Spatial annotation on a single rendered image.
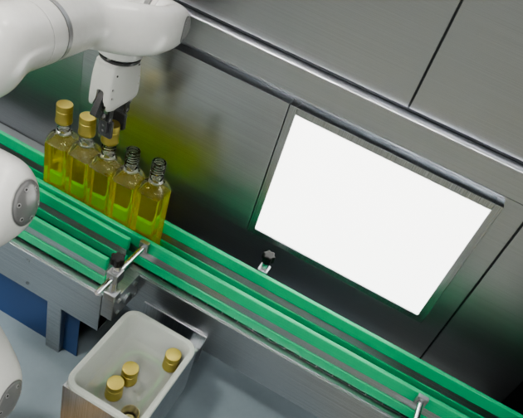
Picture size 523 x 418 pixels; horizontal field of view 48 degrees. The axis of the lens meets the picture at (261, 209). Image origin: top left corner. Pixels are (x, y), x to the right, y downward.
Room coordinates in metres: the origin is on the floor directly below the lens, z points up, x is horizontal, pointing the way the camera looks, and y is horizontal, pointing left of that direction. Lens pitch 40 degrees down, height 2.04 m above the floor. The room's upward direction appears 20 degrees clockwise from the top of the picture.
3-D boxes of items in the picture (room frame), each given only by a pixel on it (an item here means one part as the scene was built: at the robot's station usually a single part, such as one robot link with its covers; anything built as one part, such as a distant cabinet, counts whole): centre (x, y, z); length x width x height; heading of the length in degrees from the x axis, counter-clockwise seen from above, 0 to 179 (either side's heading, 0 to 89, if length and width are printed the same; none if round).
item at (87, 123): (0.96, 0.39, 1.31); 0.04 x 0.04 x 0.04
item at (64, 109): (0.97, 0.45, 1.31); 0.04 x 0.04 x 0.04
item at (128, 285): (0.81, 0.22, 1.02); 0.09 x 0.04 x 0.07; 167
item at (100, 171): (0.94, 0.34, 1.16); 0.06 x 0.06 x 0.21; 77
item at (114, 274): (0.79, 0.22, 1.12); 0.17 x 0.03 x 0.12; 167
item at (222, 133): (1.01, 0.03, 1.32); 0.90 x 0.03 x 0.34; 77
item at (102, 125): (0.91, 0.34, 1.36); 0.03 x 0.03 x 0.07; 77
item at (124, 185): (0.93, 0.28, 1.16); 0.06 x 0.06 x 0.21; 77
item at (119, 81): (0.94, 0.34, 1.45); 0.10 x 0.07 x 0.11; 167
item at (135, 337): (0.67, 0.13, 0.97); 0.22 x 0.17 x 0.09; 167
